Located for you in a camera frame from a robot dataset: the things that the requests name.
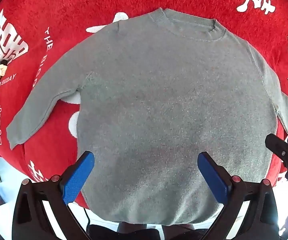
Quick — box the red bedspread with white characters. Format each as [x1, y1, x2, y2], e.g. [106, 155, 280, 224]
[0, 0, 288, 181]

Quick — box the grey knit sweater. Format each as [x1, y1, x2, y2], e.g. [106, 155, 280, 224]
[7, 9, 288, 225]

